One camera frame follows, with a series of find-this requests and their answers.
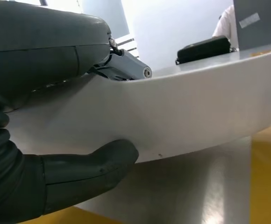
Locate stainless steel workbench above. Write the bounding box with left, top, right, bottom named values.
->
left=18, top=42, right=271, bottom=224

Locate black zip case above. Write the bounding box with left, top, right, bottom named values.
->
left=175, top=35, right=232, bottom=65

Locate person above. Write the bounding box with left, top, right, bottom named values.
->
left=211, top=4, right=239, bottom=50

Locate grey panel with stickers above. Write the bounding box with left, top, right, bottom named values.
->
left=233, top=0, right=271, bottom=52

